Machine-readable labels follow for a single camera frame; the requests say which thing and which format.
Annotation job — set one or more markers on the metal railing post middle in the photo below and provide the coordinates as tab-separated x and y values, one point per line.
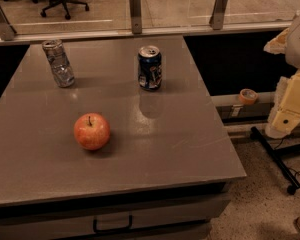
136	16

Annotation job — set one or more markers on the silver redbull can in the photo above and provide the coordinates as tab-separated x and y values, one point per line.
60	66

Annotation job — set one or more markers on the black drawer handle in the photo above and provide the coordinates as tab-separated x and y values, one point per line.
110	224

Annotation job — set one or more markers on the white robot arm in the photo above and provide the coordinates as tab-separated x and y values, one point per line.
285	114

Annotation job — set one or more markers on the red apple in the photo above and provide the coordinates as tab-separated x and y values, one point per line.
92	131

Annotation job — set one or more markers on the grey drawer front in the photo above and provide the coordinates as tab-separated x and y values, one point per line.
187	218

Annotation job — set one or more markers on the metal railing post left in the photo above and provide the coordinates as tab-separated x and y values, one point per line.
7	31

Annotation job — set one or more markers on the metal railing post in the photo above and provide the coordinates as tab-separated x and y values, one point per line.
217	18
136	16
7	31

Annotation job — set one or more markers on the blue pepsi can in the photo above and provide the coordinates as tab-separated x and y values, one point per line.
149	68

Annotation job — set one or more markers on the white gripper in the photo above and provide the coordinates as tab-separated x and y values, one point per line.
299	45

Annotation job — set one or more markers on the black stand base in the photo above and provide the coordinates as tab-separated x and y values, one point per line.
277	154

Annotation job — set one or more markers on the orange tape roll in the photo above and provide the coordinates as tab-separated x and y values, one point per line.
248	96

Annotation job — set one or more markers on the metal railing post right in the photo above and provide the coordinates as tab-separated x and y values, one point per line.
217	18

